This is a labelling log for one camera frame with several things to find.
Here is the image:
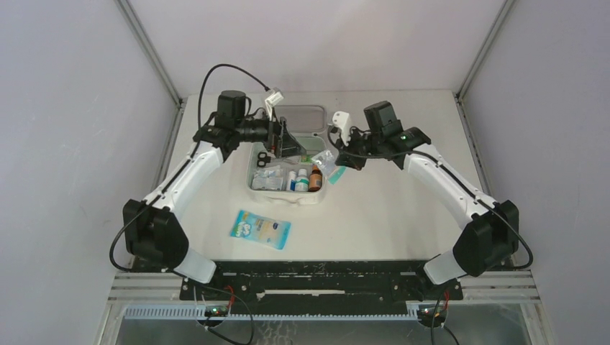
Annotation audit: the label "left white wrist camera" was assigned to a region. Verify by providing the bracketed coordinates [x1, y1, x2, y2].
[263, 87, 284, 119]

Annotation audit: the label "white plastic bottle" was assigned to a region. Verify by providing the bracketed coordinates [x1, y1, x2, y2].
[294, 168, 309, 192]

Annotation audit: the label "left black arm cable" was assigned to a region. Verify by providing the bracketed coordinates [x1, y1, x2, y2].
[108, 63, 273, 345]

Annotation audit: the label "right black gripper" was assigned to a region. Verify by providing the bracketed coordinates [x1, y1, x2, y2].
[336, 126, 383, 171]

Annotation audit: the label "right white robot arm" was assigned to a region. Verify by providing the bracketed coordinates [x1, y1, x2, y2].
[329, 101, 520, 299]

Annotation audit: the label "green wind oil box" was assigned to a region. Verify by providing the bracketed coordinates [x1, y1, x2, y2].
[299, 155, 319, 165]

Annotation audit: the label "brown bottle orange cap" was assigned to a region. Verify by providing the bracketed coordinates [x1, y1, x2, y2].
[308, 165, 323, 192]

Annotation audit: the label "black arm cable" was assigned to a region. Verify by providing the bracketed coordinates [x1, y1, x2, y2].
[327, 124, 534, 271]
[108, 63, 273, 345]

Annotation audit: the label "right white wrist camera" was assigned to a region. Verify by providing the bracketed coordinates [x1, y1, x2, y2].
[332, 111, 352, 146]

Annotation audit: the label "blue cotton swab packet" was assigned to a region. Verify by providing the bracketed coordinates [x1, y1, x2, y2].
[230, 210, 291, 250]

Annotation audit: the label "blue plaster packets bag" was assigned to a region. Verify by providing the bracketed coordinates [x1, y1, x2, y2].
[312, 149, 346, 185]

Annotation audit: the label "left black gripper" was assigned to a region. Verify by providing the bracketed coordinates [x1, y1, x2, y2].
[235, 107, 306, 159]

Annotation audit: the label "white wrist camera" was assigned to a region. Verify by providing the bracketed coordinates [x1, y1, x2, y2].
[332, 111, 352, 146]
[263, 87, 284, 119]

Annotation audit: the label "clear bandage packet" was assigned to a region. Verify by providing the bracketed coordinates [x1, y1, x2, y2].
[250, 170, 284, 191]

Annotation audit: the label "black handled scissors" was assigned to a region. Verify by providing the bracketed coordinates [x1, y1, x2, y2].
[256, 151, 276, 168]

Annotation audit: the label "white medicine kit box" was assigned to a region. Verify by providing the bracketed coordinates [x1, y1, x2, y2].
[246, 104, 327, 206]

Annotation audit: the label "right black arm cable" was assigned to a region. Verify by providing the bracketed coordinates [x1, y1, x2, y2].
[327, 124, 534, 271]

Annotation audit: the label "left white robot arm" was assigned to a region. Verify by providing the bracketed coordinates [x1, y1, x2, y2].
[119, 88, 305, 300]

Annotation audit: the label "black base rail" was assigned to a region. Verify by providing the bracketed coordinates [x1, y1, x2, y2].
[179, 259, 464, 316]

